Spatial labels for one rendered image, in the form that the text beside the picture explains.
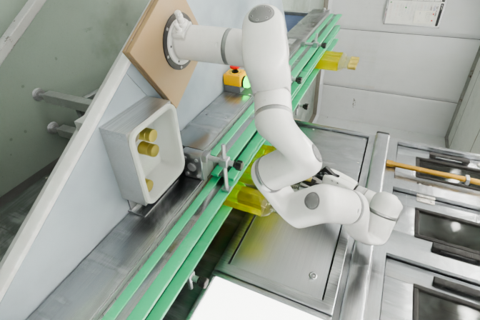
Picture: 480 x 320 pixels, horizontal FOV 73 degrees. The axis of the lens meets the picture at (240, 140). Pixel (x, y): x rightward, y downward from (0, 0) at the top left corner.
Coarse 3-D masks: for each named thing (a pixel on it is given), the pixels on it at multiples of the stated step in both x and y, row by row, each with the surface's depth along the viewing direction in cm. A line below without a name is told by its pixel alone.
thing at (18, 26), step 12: (36, 0) 109; (24, 12) 108; (36, 12) 110; (12, 24) 106; (24, 24) 107; (12, 36) 105; (0, 48) 102; (12, 48) 105; (0, 60) 103; (96, 96) 82; (60, 156) 77; (48, 180) 75; (36, 204) 73; (0, 264) 69
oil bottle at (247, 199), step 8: (232, 192) 99; (240, 192) 99; (248, 192) 99; (256, 192) 98; (232, 200) 99; (240, 200) 97; (248, 200) 96; (256, 200) 96; (264, 200) 96; (240, 208) 99; (248, 208) 98; (256, 208) 96; (264, 208) 95
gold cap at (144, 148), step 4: (140, 144) 84; (144, 144) 84; (148, 144) 84; (152, 144) 84; (156, 144) 85; (140, 148) 84; (144, 148) 84; (148, 148) 83; (152, 148) 83; (156, 148) 85; (140, 152) 85; (144, 152) 84; (148, 152) 83; (152, 152) 83; (156, 152) 85; (152, 156) 84
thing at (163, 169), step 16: (160, 112) 78; (144, 128) 74; (160, 128) 89; (176, 128) 87; (160, 144) 92; (176, 144) 90; (144, 160) 88; (160, 160) 95; (176, 160) 93; (144, 176) 90; (160, 176) 91; (176, 176) 92; (144, 192) 80; (160, 192) 86
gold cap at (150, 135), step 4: (148, 128) 83; (140, 132) 82; (144, 132) 81; (148, 132) 81; (152, 132) 82; (156, 132) 83; (140, 136) 82; (144, 136) 82; (148, 136) 81; (152, 136) 82; (156, 136) 84; (144, 140) 82; (148, 140) 82; (152, 140) 82
